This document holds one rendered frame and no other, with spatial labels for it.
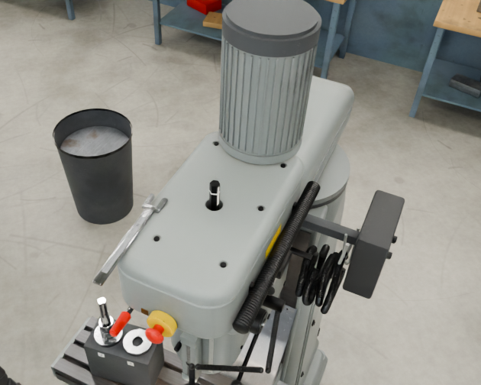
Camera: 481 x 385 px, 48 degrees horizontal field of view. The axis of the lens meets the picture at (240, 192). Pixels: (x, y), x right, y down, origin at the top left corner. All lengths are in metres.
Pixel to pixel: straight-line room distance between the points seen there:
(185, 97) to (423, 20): 2.25
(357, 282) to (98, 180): 2.23
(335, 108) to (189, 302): 0.89
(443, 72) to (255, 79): 4.18
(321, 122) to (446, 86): 3.45
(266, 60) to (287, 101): 0.11
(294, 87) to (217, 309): 0.47
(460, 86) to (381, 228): 3.67
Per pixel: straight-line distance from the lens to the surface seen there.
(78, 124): 3.66
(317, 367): 2.90
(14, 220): 3.89
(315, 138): 1.56
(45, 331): 3.30
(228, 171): 1.22
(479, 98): 5.00
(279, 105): 1.15
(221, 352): 1.42
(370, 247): 1.36
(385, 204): 1.46
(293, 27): 1.10
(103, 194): 3.50
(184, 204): 1.15
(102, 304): 1.70
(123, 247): 1.07
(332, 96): 1.74
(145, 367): 1.81
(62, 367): 2.05
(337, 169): 1.78
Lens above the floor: 2.71
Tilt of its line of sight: 44 degrees down
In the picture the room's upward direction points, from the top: 4 degrees clockwise
